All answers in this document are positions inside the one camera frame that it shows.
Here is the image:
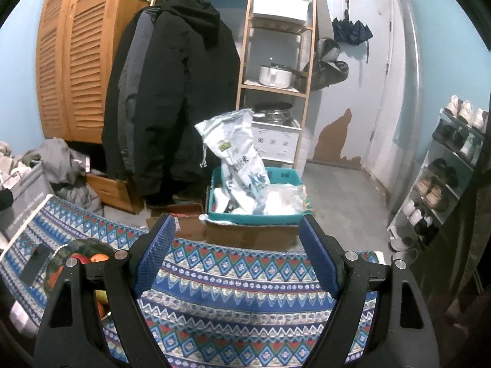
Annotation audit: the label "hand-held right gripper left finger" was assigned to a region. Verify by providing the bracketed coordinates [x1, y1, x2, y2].
[34, 214, 177, 368]

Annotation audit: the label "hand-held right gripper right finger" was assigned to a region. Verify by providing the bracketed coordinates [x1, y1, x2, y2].
[298, 215, 441, 368]

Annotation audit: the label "dark green glass plate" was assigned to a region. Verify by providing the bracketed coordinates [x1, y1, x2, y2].
[42, 238, 116, 320]

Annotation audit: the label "grey tote bag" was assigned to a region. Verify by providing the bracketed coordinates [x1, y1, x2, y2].
[0, 161, 56, 240]

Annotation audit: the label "white cloth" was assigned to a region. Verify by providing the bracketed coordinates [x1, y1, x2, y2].
[0, 141, 31, 185]

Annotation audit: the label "flat cardboard box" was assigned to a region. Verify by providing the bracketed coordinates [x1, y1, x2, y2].
[146, 203, 208, 240]

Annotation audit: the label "grey clothing pile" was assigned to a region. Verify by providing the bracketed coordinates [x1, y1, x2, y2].
[23, 138, 104, 215]

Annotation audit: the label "clear plastic bags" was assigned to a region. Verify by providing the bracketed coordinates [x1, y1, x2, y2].
[253, 184, 307, 215]

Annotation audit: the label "black smartphone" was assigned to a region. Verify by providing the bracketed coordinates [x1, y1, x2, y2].
[19, 246, 52, 286]

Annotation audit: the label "large cardboard box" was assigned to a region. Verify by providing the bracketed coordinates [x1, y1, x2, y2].
[205, 218, 302, 251]

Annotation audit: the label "brown wooden crate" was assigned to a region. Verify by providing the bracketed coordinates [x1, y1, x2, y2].
[86, 172, 144, 215]

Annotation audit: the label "blue patterned tablecloth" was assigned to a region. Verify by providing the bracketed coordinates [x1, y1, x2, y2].
[0, 194, 380, 368]

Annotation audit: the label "teal plastic crate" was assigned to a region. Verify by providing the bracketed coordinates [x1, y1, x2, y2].
[206, 166, 313, 226]

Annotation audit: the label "white patterned basket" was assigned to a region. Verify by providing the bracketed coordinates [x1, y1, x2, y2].
[251, 121, 302, 159]

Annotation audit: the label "group of assorted shoes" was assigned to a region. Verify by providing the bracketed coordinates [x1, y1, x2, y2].
[389, 96, 489, 251]

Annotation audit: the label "white rice bag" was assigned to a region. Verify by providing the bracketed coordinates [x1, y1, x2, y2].
[195, 108, 271, 213]

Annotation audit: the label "white shoe rack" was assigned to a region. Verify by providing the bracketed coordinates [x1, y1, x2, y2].
[387, 96, 491, 254]

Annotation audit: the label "steel pot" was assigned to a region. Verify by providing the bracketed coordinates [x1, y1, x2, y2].
[253, 102, 294, 123]

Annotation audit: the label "black winter coat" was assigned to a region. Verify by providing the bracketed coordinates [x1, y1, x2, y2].
[102, 0, 242, 205]

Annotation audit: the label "wooden louvered wardrobe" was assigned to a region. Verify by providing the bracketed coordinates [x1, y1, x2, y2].
[36, 0, 150, 142]

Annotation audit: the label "grey jacket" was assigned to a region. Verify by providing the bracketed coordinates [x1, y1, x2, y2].
[115, 8, 162, 173]

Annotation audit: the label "white door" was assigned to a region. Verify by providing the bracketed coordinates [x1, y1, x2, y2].
[307, 0, 396, 171]

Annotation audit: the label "white cooking pot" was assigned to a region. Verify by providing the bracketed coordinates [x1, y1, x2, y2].
[258, 63, 296, 89]

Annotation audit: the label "grey hanging bag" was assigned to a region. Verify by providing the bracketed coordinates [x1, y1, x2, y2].
[303, 38, 350, 92]

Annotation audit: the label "wooden shelf rack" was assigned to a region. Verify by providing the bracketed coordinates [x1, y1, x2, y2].
[236, 0, 319, 171]

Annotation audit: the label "silver metal pipe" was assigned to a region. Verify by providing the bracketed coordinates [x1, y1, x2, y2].
[387, 0, 423, 213]

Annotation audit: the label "dark blue umbrella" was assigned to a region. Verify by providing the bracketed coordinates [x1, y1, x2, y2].
[332, 10, 373, 64]

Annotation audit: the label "large white storage bin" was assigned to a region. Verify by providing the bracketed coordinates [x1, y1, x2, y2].
[251, 0, 311, 21]

